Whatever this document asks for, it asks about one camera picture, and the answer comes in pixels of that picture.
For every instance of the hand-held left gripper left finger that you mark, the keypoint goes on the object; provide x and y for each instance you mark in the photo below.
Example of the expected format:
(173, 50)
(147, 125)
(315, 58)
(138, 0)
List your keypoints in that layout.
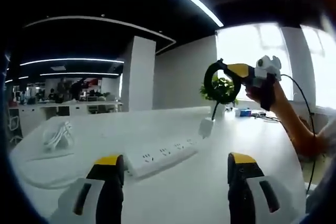
(105, 195)

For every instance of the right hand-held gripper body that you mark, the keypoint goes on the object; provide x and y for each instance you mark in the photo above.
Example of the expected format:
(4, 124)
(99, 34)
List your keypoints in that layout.
(266, 68)

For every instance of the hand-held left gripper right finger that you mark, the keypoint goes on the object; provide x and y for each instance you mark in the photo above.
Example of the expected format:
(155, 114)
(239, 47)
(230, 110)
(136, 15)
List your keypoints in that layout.
(244, 195)

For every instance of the white charger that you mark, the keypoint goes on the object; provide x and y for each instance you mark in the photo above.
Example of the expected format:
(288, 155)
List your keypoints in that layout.
(206, 128)

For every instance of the white power strip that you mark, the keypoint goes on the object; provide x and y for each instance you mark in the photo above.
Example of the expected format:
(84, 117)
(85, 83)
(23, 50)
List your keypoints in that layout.
(162, 159)

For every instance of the white desk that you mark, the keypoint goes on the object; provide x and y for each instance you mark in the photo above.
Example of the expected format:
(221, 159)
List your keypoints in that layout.
(170, 197)

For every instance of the person's right hand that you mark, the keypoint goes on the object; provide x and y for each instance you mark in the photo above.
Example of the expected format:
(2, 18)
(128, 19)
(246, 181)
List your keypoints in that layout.
(253, 95)

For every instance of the green potted plant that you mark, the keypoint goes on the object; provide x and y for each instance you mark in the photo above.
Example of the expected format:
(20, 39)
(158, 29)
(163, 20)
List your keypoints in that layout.
(223, 83)

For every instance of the blue box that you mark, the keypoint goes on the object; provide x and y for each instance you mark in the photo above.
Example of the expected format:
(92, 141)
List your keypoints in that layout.
(244, 112)

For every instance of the white office workstation row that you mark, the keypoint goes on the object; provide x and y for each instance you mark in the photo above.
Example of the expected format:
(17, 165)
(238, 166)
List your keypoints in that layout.
(78, 108)

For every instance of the white office chair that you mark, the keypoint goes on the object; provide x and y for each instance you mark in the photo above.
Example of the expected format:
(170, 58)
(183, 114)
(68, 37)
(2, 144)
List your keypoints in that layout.
(14, 124)

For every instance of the white ceiling track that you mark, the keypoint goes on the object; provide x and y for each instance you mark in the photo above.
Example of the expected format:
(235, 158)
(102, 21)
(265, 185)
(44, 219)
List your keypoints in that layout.
(99, 19)

